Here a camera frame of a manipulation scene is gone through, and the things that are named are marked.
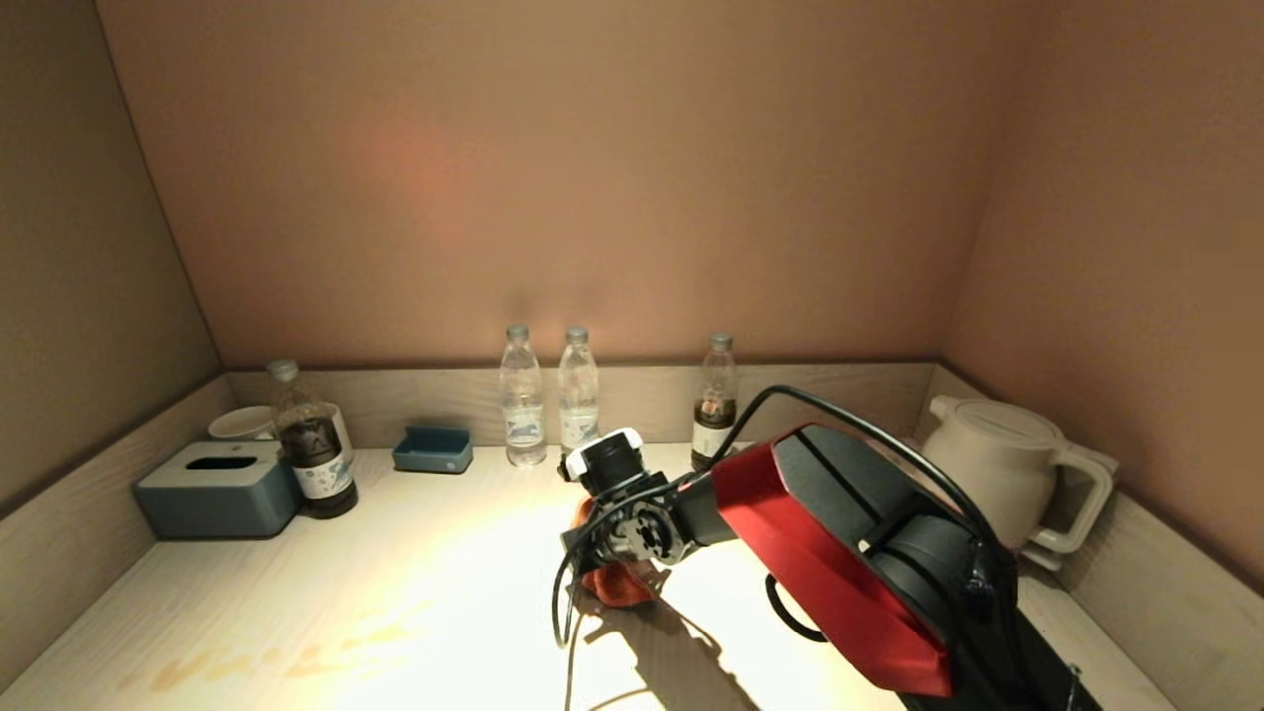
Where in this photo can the large dark drink bottle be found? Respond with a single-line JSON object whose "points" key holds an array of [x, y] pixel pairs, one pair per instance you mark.
{"points": [[316, 457]]}

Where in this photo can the small blue tray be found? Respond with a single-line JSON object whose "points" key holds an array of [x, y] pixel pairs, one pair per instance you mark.
{"points": [[433, 454]]}

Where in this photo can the red black right robot arm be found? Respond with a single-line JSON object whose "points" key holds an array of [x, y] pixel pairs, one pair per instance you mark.
{"points": [[839, 533]]}

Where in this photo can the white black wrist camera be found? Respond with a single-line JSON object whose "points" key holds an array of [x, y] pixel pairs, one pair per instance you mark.
{"points": [[607, 459]]}

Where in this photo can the blue tissue box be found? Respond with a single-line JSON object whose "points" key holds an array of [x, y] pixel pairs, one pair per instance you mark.
{"points": [[217, 504]]}

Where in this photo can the white ceramic cup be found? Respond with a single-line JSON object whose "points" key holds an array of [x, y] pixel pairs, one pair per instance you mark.
{"points": [[242, 425]]}

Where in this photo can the white electric kettle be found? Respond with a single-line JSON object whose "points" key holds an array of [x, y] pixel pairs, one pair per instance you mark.
{"points": [[997, 464]]}

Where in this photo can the clear water bottle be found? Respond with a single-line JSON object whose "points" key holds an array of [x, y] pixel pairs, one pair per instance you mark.
{"points": [[579, 395], [522, 413]]}

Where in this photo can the small dark drink bottle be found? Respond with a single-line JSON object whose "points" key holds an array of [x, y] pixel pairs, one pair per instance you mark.
{"points": [[713, 415]]}

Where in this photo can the orange microfibre cloth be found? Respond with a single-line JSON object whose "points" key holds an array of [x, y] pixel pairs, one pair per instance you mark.
{"points": [[617, 583]]}

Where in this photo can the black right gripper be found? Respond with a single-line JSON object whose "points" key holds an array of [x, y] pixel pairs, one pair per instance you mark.
{"points": [[642, 528]]}

